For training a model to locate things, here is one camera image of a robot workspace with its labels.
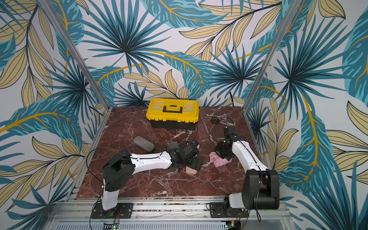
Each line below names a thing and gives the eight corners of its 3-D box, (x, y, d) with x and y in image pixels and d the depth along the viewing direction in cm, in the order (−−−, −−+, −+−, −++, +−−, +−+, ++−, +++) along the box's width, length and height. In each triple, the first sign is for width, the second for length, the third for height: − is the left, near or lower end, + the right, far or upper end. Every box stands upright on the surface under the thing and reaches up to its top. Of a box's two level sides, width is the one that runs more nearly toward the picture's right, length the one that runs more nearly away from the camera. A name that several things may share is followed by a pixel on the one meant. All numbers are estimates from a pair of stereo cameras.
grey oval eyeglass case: (133, 144, 100) (131, 141, 97) (138, 137, 104) (137, 134, 101) (151, 153, 96) (150, 150, 93) (156, 146, 100) (155, 143, 97)
